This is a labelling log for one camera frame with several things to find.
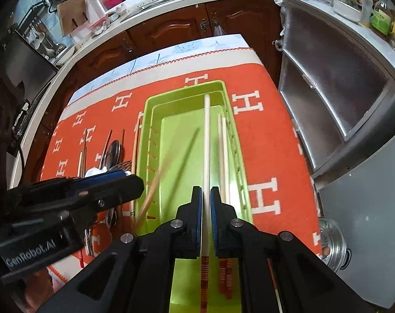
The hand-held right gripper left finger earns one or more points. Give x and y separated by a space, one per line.
197 221

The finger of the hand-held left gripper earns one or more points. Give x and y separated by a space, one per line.
125 190
99 179

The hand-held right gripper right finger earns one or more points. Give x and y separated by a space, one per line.
216 221

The white spoon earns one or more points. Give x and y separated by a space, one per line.
93 171

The bamboo chopstick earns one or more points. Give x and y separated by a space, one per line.
153 189
134 163

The large metal spoon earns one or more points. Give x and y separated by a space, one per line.
114 153

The small metal spoon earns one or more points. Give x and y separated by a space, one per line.
110 216

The white chopstick red striped end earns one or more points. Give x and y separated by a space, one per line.
225 159
220 153

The cutlery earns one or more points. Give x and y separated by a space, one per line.
207 137

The green plastic utensil tray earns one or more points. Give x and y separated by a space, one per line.
184 127

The orange patterned blanket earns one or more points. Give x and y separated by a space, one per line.
275 143

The steel pot lid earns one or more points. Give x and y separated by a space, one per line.
331 244

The black kitchen appliance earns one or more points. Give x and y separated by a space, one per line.
24 65

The white appliance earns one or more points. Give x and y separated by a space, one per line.
366 228

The black dish rack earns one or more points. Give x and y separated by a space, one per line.
37 36

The light blue tablecloth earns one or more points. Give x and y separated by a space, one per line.
191 47

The wooden cutting board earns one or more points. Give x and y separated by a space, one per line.
70 16

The white cutting board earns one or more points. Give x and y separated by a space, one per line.
94 9

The pink bowl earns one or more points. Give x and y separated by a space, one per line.
112 0

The hanging plastic bag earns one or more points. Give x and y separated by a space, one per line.
218 29

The steel cabinet frosted doors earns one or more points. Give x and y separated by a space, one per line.
340 81

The glass jar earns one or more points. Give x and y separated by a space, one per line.
347 1

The green label bottle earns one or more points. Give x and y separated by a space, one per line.
380 19

